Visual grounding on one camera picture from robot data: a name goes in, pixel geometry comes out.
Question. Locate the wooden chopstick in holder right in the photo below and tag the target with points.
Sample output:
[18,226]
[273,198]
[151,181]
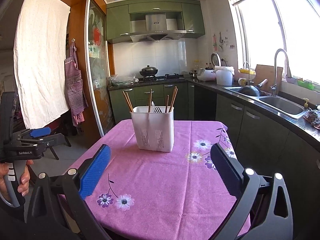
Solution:
[173,99]

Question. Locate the green container on windowsill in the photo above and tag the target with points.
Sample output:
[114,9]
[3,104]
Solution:
[306,84]

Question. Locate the white hanging cloth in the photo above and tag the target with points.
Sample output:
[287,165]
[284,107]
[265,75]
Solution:
[39,61]

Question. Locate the white plastic spoon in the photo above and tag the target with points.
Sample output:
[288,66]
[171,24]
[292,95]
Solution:
[152,107]

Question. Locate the green lower kitchen cabinets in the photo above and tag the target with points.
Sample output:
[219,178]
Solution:
[266,139]

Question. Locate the black pan in sink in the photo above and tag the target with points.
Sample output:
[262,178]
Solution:
[252,90]

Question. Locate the wooden cutting board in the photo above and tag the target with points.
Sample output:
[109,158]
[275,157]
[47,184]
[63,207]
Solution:
[267,72]

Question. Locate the wooden chopstick in holder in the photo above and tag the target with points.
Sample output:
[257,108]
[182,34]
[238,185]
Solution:
[126,99]
[173,99]

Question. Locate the stainless steel sink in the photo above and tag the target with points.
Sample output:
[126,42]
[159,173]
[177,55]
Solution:
[282,105]

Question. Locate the glass sliding door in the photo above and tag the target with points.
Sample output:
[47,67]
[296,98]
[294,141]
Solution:
[97,67]

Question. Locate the wooden chopstick in holder left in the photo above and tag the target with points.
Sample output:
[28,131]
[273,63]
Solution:
[126,99]

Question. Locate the green kitchen cabinets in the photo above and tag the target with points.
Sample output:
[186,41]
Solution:
[266,139]
[119,14]

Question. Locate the gas stove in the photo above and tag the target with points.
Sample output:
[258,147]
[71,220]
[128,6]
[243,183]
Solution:
[165,77]

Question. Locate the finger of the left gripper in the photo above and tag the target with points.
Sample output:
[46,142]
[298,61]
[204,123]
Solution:
[53,140]
[40,132]

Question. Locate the stainless range hood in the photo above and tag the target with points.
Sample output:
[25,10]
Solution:
[157,27]

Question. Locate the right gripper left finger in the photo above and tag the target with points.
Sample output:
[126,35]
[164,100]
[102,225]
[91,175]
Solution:
[57,208]

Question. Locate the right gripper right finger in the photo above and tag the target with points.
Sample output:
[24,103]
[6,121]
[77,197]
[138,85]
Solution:
[262,209]

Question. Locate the black wok with lid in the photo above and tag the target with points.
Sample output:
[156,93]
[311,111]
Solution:
[148,71]

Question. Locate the pink floral tablecloth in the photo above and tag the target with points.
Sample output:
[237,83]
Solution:
[156,195]

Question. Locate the purple checkered apron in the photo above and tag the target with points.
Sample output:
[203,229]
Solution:
[75,86]

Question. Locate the black plastic fork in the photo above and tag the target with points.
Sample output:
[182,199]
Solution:
[157,110]

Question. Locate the white rice cooker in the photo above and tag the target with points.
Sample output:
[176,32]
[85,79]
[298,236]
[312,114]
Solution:
[209,74]

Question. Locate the white plastic bucket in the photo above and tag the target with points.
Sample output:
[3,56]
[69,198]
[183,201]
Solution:
[224,75]

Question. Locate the person's left hand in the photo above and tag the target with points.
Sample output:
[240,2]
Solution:
[23,188]

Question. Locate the crumpled dish rag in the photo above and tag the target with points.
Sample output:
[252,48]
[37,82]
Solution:
[312,117]

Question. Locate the plastic bag of vegetables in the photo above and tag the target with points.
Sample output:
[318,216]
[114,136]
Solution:
[122,80]

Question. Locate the white plastic utensil holder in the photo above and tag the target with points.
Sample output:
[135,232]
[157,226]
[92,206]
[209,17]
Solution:
[153,131]

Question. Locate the green upper kitchen cabinets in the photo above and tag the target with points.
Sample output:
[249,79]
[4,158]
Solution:
[119,14]

